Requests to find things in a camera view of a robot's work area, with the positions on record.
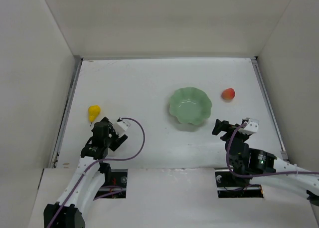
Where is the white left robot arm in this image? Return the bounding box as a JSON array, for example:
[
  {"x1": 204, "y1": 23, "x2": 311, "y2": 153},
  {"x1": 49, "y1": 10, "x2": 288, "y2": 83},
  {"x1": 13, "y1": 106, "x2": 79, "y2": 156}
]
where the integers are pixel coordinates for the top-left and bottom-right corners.
[{"x1": 43, "y1": 117, "x2": 130, "y2": 228}]

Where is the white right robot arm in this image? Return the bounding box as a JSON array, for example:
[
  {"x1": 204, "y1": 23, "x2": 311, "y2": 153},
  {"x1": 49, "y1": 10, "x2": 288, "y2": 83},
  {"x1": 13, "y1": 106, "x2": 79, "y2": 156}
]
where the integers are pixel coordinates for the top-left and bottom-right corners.
[{"x1": 212, "y1": 118, "x2": 319, "y2": 206}]

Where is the yellow fake pear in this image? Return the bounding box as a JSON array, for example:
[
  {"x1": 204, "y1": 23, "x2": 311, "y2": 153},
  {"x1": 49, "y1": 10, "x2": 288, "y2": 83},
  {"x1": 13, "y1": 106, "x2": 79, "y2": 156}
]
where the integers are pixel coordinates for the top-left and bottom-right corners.
[{"x1": 88, "y1": 105, "x2": 101, "y2": 123}]

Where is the red fake peach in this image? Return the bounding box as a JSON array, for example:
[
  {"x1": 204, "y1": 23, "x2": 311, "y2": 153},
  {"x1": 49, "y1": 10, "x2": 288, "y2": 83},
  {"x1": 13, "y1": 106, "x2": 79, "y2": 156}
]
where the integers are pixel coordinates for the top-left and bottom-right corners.
[{"x1": 221, "y1": 88, "x2": 236, "y2": 101}]

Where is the green scalloped fruit bowl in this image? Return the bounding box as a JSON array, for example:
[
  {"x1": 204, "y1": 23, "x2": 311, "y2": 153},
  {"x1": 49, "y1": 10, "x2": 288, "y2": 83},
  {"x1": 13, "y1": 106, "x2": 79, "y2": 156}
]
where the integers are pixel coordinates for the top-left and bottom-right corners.
[{"x1": 168, "y1": 87, "x2": 212, "y2": 125}]

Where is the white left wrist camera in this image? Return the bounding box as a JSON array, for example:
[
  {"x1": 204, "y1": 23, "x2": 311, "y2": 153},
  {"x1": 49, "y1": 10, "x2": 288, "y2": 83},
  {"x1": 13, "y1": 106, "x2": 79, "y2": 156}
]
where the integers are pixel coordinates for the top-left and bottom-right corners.
[{"x1": 114, "y1": 118, "x2": 131, "y2": 137}]

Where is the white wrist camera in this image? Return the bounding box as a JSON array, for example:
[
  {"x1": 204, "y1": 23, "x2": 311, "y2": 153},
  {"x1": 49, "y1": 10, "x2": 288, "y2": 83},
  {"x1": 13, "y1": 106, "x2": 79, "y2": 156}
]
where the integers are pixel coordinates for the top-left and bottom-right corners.
[
  {"x1": 240, "y1": 118, "x2": 259, "y2": 135},
  {"x1": 114, "y1": 118, "x2": 131, "y2": 137}
]

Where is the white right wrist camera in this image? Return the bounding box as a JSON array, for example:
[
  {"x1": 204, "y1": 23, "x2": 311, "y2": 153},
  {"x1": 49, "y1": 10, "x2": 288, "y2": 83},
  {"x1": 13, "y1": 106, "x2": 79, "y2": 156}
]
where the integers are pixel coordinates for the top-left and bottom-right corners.
[{"x1": 240, "y1": 118, "x2": 259, "y2": 135}]

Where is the aluminium left table rail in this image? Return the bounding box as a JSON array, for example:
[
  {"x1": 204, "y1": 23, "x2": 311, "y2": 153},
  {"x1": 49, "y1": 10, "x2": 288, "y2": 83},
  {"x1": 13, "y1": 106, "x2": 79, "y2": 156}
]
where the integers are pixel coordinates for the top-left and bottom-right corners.
[{"x1": 48, "y1": 55, "x2": 83, "y2": 168}]

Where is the aluminium table rail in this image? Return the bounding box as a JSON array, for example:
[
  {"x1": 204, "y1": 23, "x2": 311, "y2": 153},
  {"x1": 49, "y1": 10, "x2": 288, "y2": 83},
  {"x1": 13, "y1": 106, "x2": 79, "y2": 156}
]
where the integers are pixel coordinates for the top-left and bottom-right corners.
[
  {"x1": 48, "y1": 55, "x2": 83, "y2": 168},
  {"x1": 250, "y1": 57, "x2": 290, "y2": 162}
]

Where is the aluminium right table rail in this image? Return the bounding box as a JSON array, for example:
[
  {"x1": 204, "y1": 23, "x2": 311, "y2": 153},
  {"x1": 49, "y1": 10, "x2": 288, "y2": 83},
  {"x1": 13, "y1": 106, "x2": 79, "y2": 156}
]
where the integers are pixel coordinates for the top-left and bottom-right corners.
[{"x1": 250, "y1": 57, "x2": 290, "y2": 162}]

